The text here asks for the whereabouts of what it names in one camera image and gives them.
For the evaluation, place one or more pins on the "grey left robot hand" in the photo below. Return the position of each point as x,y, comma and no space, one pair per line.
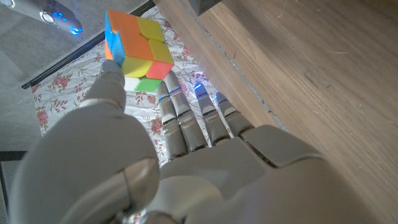
217,180

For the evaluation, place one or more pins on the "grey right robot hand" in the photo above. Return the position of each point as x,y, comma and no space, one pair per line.
40,12

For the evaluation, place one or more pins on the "multicoloured Rubik's cube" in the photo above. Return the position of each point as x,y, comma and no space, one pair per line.
136,43

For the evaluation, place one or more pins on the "dark grey block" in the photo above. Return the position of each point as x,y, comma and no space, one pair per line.
203,5

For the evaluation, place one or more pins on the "floral backdrop cloth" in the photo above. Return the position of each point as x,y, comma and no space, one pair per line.
62,93

